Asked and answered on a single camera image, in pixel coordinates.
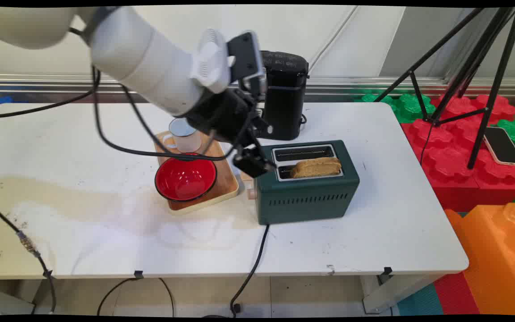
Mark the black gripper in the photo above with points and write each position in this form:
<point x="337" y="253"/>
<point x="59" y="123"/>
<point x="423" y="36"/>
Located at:
<point x="224" y="117"/>

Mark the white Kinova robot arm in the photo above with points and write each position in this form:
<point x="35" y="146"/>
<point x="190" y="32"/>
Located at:
<point x="145" y="58"/>

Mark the wooden tray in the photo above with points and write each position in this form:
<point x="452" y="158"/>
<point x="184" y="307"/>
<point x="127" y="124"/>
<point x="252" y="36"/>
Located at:
<point x="224" y="183"/>

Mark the dark green toaster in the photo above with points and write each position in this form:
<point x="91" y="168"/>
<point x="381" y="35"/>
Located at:
<point x="306" y="190"/>

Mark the brown bread slice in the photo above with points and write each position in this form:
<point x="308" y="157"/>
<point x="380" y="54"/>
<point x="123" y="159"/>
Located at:
<point x="316" y="167"/>

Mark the red bowl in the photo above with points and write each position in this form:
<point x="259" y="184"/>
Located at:
<point x="186" y="178"/>

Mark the black coffee machine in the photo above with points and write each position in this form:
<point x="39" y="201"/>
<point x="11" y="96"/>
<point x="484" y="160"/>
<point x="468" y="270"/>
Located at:
<point x="284" y="96"/>

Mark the white enamel mug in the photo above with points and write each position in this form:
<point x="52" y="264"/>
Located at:
<point x="185" y="136"/>

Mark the green foam block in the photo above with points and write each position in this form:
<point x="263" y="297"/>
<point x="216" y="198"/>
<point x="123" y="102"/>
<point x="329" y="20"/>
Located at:
<point x="396" y="103"/>

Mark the red foam block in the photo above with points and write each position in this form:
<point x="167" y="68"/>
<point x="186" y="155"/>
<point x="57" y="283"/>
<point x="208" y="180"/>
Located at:
<point x="463" y="147"/>

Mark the smartphone with pink case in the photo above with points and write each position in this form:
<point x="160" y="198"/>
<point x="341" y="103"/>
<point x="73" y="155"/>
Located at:
<point x="503" y="145"/>

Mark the orange foam block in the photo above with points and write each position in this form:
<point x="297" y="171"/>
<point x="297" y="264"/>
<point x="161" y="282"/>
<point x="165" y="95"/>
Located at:
<point x="496" y="255"/>

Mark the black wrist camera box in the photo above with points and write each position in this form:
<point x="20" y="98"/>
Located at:
<point x="245" y="56"/>

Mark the black camera tripod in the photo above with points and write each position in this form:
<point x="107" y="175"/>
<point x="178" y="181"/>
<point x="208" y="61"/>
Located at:
<point x="472" y="80"/>

